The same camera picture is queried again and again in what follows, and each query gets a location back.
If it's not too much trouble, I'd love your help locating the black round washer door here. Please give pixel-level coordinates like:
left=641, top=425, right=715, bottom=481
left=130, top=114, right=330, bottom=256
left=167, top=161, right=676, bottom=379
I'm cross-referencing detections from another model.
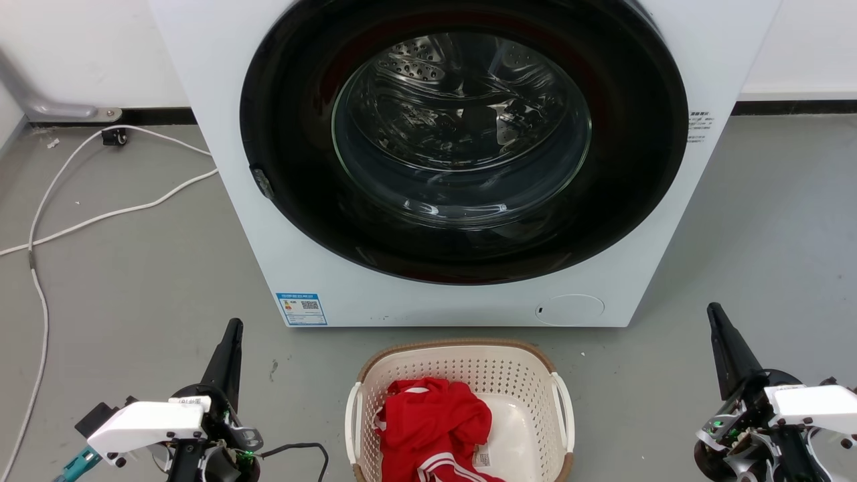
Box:
left=239, top=0, right=690, bottom=286

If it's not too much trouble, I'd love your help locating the stainless steel washer drum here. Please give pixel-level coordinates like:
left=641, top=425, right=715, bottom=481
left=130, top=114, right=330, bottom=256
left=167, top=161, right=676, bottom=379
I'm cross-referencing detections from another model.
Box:
left=333, top=32, right=593, bottom=212

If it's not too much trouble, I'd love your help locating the round white filter cover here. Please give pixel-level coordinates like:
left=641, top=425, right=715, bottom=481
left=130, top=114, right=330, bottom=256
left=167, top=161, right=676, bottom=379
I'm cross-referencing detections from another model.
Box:
left=534, top=294, right=605, bottom=327

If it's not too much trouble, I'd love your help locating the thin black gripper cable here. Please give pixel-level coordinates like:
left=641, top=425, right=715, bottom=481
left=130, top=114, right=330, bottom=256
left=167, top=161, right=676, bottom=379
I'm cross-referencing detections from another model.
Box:
left=257, top=442, right=330, bottom=482

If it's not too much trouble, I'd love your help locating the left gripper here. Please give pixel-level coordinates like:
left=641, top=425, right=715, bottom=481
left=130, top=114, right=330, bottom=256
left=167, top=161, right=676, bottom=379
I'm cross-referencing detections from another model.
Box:
left=166, top=319, right=264, bottom=482

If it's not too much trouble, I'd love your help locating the white front-load washing machine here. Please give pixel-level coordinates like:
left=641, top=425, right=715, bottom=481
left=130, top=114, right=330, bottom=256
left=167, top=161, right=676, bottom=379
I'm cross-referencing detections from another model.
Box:
left=149, top=0, right=783, bottom=329

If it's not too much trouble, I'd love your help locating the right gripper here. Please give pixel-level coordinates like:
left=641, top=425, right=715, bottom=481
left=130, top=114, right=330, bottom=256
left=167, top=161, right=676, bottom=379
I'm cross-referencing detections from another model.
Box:
left=694, top=303, right=805, bottom=482

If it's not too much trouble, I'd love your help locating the grey drain hose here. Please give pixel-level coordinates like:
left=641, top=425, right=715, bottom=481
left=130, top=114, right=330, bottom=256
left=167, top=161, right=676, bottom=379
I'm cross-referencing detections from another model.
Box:
left=0, top=50, right=123, bottom=124

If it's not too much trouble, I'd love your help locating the thin white cable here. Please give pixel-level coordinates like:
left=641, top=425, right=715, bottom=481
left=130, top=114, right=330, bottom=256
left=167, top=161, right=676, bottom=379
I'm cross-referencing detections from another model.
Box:
left=0, top=125, right=213, bottom=464

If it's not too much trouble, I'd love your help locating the red garment with white stripes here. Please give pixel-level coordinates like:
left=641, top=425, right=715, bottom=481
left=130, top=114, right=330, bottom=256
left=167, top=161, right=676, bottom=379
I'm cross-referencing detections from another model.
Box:
left=374, top=378, right=507, bottom=482

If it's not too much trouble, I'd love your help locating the small printed warning sticker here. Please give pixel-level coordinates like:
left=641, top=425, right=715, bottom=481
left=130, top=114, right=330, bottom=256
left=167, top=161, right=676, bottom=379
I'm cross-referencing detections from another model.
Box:
left=687, top=110, right=714, bottom=144

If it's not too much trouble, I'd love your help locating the blue energy label sticker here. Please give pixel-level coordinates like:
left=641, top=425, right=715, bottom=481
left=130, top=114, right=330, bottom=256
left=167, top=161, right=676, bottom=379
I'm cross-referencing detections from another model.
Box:
left=276, top=292, right=328, bottom=327

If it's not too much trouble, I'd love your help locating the teal connector part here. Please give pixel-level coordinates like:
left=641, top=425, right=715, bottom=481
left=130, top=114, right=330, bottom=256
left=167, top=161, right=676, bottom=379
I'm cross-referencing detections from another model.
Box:
left=54, top=447, right=102, bottom=482

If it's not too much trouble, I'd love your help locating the white perforated laundry basket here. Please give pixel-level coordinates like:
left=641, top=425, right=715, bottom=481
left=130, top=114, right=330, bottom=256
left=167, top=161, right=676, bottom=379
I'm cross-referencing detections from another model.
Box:
left=345, top=339, right=575, bottom=482

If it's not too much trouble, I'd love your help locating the grey door latch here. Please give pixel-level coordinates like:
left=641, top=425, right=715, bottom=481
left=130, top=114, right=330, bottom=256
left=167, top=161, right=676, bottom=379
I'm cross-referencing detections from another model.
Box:
left=250, top=167, right=276, bottom=200

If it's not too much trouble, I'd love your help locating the thick white power cable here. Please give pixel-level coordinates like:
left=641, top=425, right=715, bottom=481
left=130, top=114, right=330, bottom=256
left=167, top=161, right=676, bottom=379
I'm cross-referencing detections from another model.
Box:
left=0, top=168, right=220, bottom=258

